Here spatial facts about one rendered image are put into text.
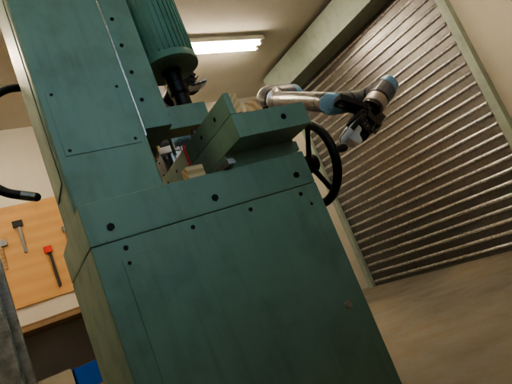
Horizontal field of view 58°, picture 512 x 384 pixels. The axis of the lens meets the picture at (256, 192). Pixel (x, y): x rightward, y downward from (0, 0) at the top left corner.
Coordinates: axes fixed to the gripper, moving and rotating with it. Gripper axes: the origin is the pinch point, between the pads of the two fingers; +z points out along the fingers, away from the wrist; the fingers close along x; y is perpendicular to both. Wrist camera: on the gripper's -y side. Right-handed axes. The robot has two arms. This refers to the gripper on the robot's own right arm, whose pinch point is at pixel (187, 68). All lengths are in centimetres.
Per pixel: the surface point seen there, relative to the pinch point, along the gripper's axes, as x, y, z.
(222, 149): 23, -39, 32
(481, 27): 141, 244, -59
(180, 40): -3.8, -9.3, 20.3
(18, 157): -111, 47, -319
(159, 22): -11.3, -8.6, 20.6
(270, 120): 28, -30, 42
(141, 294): 25, -79, 34
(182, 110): 8.3, -25.2, 15.8
